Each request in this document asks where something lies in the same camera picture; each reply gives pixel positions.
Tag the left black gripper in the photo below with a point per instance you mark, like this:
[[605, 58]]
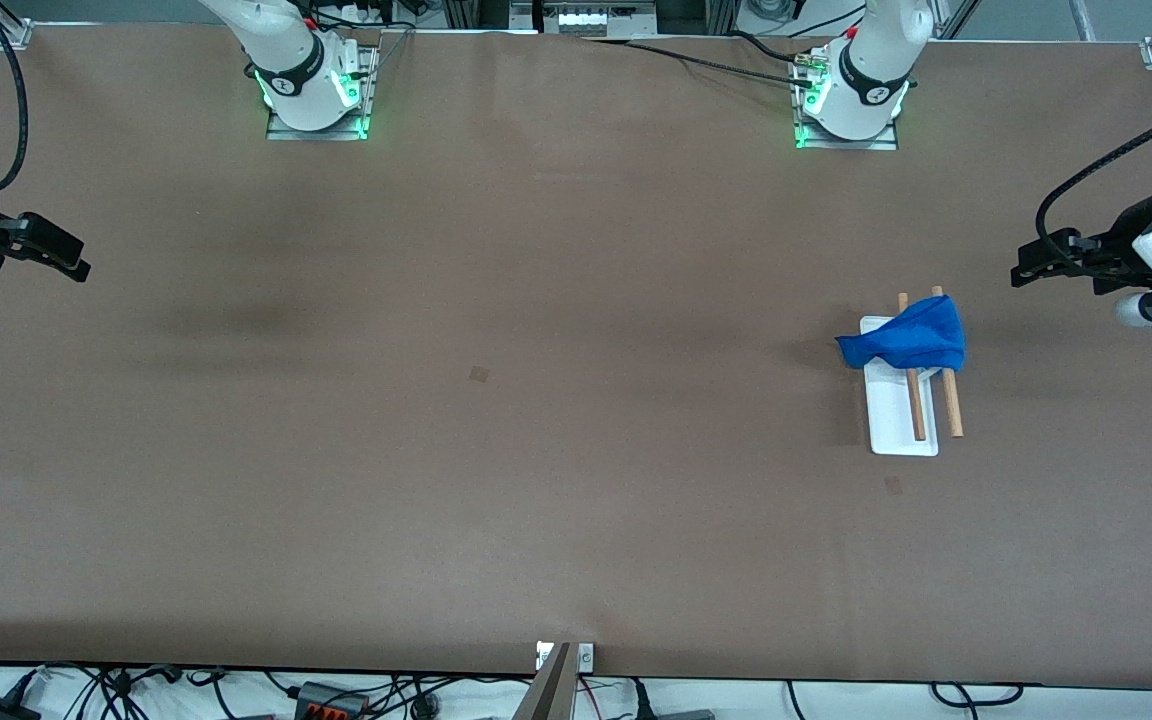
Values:
[[1122, 238]]

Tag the white power strip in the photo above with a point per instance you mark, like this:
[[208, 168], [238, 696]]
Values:
[[586, 18]]

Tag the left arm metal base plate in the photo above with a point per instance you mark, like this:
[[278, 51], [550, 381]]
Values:
[[851, 144]]

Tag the small metal mount bracket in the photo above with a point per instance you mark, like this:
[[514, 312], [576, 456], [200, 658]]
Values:
[[586, 657]]

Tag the grey camera mount pole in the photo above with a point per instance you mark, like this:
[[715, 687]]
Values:
[[548, 695]]

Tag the white rack with wooden bars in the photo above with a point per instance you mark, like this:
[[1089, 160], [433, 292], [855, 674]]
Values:
[[898, 425]]

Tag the aluminium frame post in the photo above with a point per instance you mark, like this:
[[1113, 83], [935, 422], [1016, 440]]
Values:
[[461, 12], [956, 15], [1081, 18], [721, 15]]

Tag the blue microfibre towel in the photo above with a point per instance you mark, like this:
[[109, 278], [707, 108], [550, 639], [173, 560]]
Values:
[[916, 340]]

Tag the black orange connector box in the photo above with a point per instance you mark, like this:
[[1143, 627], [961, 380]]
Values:
[[331, 703]]

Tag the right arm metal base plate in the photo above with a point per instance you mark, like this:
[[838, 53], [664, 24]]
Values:
[[316, 134]]

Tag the round black plug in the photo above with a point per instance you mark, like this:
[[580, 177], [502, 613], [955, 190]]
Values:
[[424, 708]]

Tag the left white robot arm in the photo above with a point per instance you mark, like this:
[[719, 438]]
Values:
[[866, 70]]

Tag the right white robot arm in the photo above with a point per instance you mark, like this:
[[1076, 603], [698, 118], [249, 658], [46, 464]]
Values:
[[296, 60]]

